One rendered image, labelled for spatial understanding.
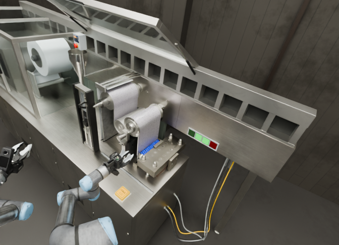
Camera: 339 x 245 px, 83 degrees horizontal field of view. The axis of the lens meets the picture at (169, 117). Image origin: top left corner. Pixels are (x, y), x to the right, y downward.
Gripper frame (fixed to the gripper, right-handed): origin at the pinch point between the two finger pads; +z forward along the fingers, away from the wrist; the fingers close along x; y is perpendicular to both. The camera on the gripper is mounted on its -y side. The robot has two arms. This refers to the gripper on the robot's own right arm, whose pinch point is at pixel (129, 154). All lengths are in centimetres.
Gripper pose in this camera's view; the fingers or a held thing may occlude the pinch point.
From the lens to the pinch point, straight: 135.1
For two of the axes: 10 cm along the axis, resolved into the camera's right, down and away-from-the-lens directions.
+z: 5.9, -4.0, 7.0
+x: -8.0, -4.2, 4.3
